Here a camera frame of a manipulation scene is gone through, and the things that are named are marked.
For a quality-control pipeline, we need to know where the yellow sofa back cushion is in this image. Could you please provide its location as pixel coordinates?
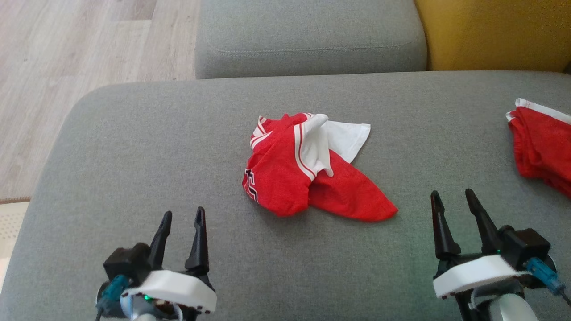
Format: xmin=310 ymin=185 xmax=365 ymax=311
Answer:
xmin=414 ymin=0 xmax=571 ymax=73

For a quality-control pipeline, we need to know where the beige woven rug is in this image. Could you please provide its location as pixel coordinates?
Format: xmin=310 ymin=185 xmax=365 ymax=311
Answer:
xmin=0 ymin=196 xmax=32 ymax=288

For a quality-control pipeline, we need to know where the red white basketball jersey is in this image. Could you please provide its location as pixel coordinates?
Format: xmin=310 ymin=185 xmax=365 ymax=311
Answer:
xmin=242 ymin=112 xmax=399 ymax=223

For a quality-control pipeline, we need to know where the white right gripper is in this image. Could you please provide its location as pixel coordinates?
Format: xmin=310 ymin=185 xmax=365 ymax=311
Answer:
xmin=430 ymin=189 xmax=531 ymax=321

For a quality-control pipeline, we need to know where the large grey sofa ottoman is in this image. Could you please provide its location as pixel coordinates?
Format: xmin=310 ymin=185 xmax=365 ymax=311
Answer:
xmin=0 ymin=70 xmax=571 ymax=321

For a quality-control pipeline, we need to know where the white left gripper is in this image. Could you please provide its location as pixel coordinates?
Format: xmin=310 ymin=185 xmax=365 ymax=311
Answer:
xmin=120 ymin=206 xmax=218 ymax=321

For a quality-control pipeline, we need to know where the teal connector camera cable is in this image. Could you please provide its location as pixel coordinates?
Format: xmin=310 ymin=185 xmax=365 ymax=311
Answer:
xmin=95 ymin=274 xmax=131 ymax=321
xmin=524 ymin=258 xmax=571 ymax=308

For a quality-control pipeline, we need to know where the grey sofa seat cushion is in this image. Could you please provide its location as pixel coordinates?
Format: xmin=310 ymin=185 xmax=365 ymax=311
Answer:
xmin=194 ymin=0 xmax=428 ymax=80

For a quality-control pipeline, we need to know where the red shorts white waistband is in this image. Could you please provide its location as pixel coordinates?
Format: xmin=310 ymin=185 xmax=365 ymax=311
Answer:
xmin=505 ymin=98 xmax=571 ymax=198

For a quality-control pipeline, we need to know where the teal connector left camera cable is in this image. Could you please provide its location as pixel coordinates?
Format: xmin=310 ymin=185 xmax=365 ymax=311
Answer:
xmin=95 ymin=274 xmax=131 ymax=321

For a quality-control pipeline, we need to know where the teal connector right camera cable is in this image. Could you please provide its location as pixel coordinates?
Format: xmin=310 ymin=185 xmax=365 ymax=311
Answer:
xmin=524 ymin=258 xmax=571 ymax=308

